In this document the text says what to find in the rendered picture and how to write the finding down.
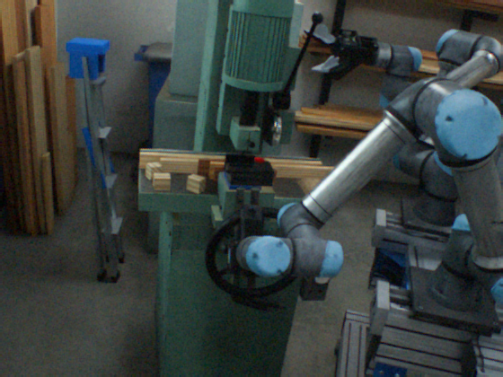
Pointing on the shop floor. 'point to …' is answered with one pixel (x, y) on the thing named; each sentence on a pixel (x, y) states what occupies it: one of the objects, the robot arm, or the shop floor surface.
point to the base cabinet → (215, 320)
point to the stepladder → (97, 147)
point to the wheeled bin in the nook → (160, 51)
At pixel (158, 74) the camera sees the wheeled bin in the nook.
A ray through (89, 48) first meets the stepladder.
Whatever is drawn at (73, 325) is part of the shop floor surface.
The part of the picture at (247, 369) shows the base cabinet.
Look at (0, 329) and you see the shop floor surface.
